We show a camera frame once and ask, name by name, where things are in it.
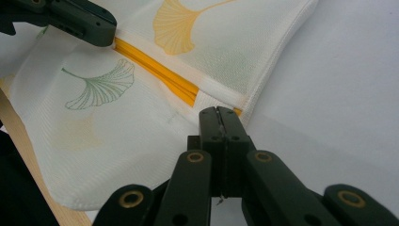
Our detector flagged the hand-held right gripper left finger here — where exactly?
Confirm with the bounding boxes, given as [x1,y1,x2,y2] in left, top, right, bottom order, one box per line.
[187,106,226,198]

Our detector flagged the white leaf-print mesh zipper bag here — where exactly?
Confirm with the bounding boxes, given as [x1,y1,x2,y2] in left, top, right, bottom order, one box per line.
[0,0,319,211]

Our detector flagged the white table mat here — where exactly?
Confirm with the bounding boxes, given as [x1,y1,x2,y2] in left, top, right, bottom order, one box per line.
[84,0,399,226]

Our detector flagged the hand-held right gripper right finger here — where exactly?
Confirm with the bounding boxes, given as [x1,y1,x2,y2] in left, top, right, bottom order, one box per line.
[217,106,256,198]

